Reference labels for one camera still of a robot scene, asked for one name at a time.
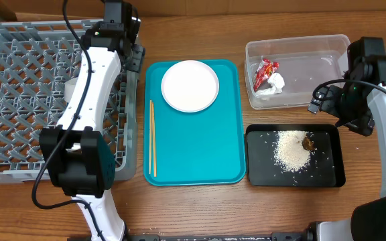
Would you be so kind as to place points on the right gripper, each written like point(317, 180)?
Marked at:
point(327, 101)

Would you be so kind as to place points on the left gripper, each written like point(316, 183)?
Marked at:
point(136, 62)

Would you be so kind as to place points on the wooden chopstick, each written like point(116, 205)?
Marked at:
point(150, 135)
point(153, 139)

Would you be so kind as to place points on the large white plate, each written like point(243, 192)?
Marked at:
point(190, 86)

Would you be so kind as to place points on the grey bowl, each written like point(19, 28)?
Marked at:
point(69, 87)

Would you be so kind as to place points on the white napkin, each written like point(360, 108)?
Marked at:
point(276, 82)

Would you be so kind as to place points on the red snack wrapper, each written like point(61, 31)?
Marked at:
point(263, 73)

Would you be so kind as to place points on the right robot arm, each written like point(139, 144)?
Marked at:
point(368, 221)

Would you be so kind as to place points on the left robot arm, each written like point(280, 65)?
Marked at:
point(79, 167)

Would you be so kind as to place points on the brown food scrap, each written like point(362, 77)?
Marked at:
point(308, 144)

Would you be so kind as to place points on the black tray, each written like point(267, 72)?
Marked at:
point(326, 167)

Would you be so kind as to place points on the clear plastic bin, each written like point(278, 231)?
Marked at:
point(304, 63)

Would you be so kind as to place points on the pile of rice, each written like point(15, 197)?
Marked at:
point(289, 152)

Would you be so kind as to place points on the grey dish rack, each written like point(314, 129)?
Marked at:
point(36, 59)

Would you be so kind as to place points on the teal serving tray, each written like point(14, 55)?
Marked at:
point(199, 148)

